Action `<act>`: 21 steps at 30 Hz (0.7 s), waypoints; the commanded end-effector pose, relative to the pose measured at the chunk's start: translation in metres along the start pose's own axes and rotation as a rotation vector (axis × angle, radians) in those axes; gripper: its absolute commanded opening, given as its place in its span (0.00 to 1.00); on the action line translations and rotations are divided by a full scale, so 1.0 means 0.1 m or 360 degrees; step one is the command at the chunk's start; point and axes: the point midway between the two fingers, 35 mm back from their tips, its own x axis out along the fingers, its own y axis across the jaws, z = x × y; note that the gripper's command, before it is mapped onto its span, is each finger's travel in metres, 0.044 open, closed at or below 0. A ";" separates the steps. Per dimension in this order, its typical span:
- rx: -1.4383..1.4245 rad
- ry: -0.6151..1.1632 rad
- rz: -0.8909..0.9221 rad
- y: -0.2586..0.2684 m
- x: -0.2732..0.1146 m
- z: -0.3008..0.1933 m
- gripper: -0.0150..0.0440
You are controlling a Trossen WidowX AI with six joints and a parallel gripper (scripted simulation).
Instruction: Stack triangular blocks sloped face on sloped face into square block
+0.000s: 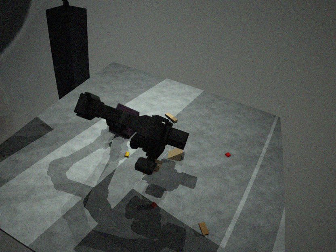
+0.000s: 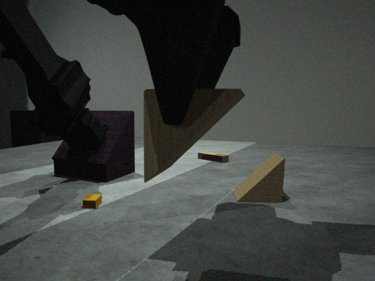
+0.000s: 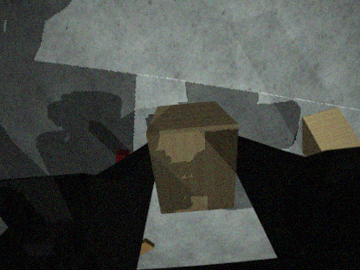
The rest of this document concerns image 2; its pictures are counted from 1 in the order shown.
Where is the brown triangular block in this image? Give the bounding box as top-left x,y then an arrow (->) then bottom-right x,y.
233,153 -> 285,203

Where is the tan triangular block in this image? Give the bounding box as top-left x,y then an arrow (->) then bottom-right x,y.
143,89 -> 245,183

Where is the yellow rectangular block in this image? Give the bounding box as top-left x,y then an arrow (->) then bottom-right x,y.
83,194 -> 102,208

